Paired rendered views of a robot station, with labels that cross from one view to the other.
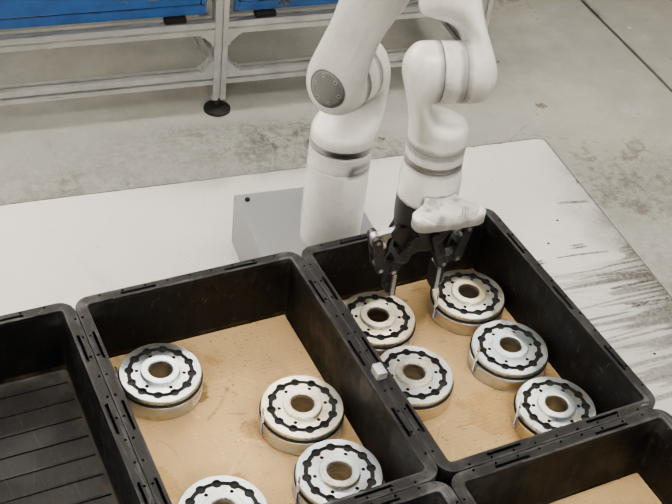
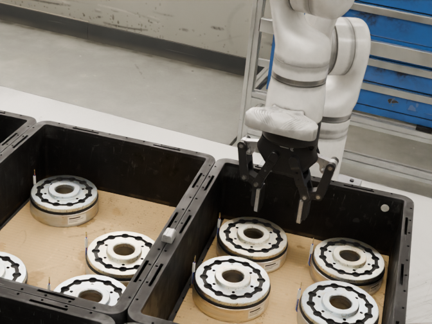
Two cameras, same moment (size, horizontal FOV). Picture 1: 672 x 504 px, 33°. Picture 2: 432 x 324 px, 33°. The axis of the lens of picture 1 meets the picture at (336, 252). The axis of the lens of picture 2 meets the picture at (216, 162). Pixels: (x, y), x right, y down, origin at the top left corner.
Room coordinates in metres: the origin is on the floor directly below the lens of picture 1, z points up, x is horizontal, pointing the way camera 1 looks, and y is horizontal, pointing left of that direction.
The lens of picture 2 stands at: (0.40, -0.63, 1.47)
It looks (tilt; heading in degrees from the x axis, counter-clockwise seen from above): 29 degrees down; 43
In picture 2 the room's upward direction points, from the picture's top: 6 degrees clockwise
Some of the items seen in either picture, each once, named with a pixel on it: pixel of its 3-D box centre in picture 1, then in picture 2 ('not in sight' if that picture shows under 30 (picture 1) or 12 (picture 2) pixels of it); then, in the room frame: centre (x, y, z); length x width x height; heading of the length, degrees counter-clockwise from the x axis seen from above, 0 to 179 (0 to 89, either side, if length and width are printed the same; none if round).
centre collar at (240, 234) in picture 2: (377, 315); (253, 234); (1.10, -0.07, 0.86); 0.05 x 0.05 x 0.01
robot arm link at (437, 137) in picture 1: (435, 103); (301, 16); (1.11, -0.09, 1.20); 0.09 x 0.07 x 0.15; 102
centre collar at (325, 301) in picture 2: (510, 345); (340, 303); (1.08, -0.24, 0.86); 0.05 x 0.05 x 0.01
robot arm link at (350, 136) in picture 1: (347, 97); (332, 69); (1.35, 0.01, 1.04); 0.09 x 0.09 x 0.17; 62
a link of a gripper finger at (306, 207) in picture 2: (444, 264); (312, 203); (1.13, -0.14, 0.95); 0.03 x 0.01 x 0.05; 114
